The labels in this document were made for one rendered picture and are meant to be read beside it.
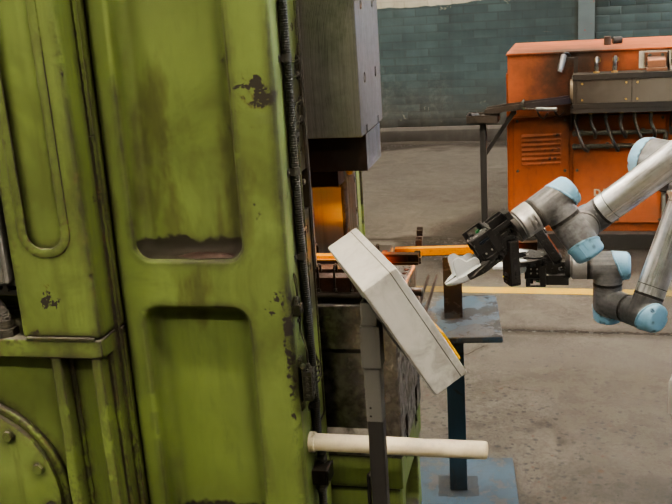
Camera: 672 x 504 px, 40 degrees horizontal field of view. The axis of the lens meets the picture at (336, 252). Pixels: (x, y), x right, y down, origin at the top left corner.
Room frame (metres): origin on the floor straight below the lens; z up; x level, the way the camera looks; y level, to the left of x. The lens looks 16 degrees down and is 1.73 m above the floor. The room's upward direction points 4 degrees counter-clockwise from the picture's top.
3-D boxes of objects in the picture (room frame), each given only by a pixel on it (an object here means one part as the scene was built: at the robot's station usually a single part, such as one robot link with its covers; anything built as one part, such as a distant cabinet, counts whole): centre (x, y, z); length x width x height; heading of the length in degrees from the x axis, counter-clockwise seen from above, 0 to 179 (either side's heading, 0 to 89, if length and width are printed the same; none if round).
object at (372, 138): (2.49, 0.08, 1.32); 0.42 x 0.20 x 0.10; 76
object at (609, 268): (2.32, -0.71, 0.98); 0.11 x 0.08 x 0.09; 76
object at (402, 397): (2.54, 0.08, 0.69); 0.56 x 0.38 x 0.45; 76
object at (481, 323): (2.89, -0.38, 0.65); 0.40 x 0.30 x 0.02; 172
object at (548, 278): (2.36, -0.56, 0.97); 0.12 x 0.08 x 0.09; 76
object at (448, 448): (2.08, -0.12, 0.62); 0.44 x 0.05 x 0.05; 76
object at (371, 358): (1.89, -0.10, 1.00); 0.13 x 0.11 x 0.14; 166
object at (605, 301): (2.30, -0.72, 0.88); 0.11 x 0.08 x 0.11; 26
